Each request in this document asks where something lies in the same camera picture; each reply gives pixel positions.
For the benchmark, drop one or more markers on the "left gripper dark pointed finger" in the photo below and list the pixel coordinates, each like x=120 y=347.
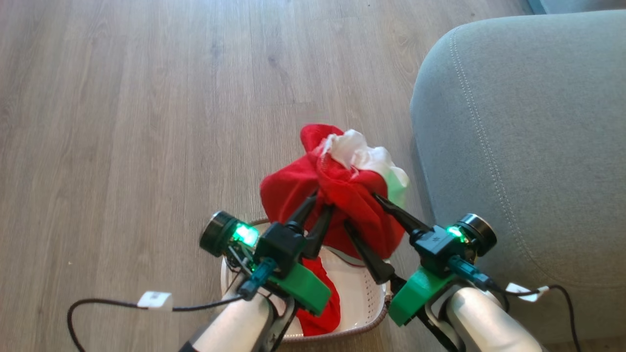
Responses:
x=301 y=214
x=318 y=233

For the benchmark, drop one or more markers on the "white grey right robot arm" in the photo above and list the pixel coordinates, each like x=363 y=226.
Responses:
x=481 y=322

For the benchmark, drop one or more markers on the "grey fabric sofa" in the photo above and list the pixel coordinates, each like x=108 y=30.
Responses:
x=528 y=122

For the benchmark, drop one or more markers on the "cream perforated laundry basket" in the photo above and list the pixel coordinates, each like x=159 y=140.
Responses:
x=359 y=298

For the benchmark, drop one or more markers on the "red cloth garment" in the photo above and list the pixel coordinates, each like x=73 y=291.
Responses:
x=347 y=195

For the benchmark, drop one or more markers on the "left gripper body green mount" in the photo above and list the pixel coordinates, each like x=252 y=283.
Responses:
x=281 y=244

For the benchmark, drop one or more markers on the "blue grey cushion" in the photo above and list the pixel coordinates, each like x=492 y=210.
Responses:
x=577 y=5

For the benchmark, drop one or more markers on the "white cloth garment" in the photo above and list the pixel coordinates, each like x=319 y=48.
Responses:
x=364 y=154

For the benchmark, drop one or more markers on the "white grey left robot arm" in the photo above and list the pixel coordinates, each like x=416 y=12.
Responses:
x=234 y=327

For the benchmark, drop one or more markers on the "right gripper body green mount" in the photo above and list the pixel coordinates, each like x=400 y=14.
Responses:
x=436 y=244

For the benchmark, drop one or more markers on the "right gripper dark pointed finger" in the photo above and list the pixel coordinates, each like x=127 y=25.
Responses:
x=371 y=256
x=403 y=217

